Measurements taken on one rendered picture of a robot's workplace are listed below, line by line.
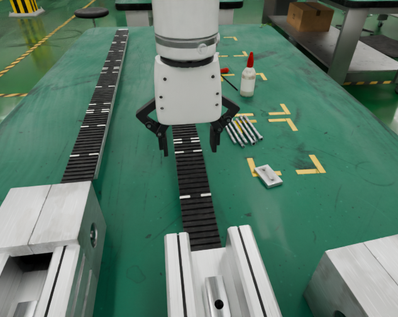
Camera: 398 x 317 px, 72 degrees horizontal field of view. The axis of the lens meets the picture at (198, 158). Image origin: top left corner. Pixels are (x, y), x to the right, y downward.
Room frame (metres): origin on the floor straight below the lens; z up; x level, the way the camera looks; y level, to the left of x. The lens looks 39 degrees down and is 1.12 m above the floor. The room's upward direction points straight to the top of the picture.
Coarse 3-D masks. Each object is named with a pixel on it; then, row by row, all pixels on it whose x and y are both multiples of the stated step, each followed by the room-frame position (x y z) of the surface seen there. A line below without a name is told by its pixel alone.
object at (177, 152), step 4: (176, 148) 0.41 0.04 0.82; (180, 148) 0.41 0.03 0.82; (184, 148) 0.41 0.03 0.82; (188, 148) 0.41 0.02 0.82; (192, 148) 0.41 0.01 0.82; (196, 148) 0.41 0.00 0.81; (200, 148) 0.41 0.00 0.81; (176, 152) 0.40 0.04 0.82; (180, 152) 0.40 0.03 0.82; (184, 152) 0.40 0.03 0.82; (188, 152) 0.40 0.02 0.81; (192, 152) 0.40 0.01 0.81; (196, 152) 0.40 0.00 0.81; (200, 152) 0.40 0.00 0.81
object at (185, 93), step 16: (160, 64) 0.36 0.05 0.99; (176, 64) 0.35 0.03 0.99; (192, 64) 0.35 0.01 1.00; (208, 64) 0.37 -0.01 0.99; (160, 80) 0.36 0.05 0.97; (176, 80) 0.36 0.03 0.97; (192, 80) 0.36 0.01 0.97; (208, 80) 0.37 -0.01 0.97; (160, 96) 0.36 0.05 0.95; (176, 96) 0.36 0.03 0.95; (192, 96) 0.36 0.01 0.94; (208, 96) 0.37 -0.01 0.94; (160, 112) 0.36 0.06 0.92; (176, 112) 0.36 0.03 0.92; (192, 112) 0.36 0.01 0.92; (208, 112) 0.37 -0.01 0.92
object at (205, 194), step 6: (180, 192) 0.31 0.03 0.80; (186, 192) 0.31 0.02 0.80; (192, 192) 0.31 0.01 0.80; (198, 192) 0.31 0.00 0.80; (204, 192) 0.31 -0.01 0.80; (210, 192) 0.31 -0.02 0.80; (180, 198) 0.30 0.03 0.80; (186, 198) 0.30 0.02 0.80; (192, 198) 0.30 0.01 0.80; (198, 198) 0.30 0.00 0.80
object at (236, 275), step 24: (168, 240) 0.18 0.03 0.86; (240, 240) 0.18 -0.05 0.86; (168, 264) 0.15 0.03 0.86; (192, 264) 0.17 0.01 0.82; (216, 264) 0.17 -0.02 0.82; (240, 264) 0.15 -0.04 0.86; (168, 288) 0.12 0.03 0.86; (192, 288) 0.12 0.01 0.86; (216, 288) 0.14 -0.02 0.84; (240, 288) 0.13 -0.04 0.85; (264, 288) 0.12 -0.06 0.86; (168, 312) 0.10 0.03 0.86; (192, 312) 0.10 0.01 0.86; (216, 312) 0.11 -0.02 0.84; (240, 312) 0.12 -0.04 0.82; (264, 312) 0.10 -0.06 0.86
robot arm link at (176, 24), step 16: (160, 0) 0.35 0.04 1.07; (176, 0) 0.35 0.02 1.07; (192, 0) 0.35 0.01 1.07; (208, 0) 0.35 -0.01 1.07; (160, 16) 0.36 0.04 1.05; (176, 16) 0.35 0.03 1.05; (192, 16) 0.35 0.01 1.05; (208, 16) 0.35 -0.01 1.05; (160, 32) 0.36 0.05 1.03; (176, 32) 0.35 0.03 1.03; (192, 32) 0.35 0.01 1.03; (208, 32) 0.36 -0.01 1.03
